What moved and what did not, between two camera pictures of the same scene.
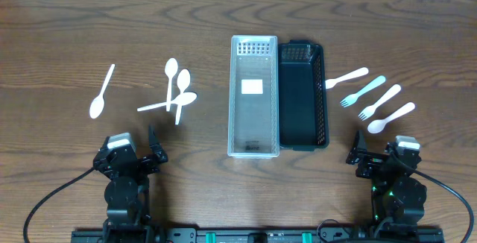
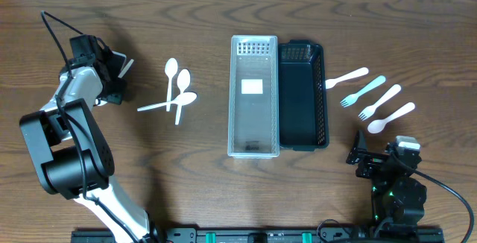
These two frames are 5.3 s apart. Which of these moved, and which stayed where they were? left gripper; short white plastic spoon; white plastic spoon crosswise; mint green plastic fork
Moved: left gripper
Stayed: short white plastic spoon; mint green plastic fork; white plastic spoon crosswise
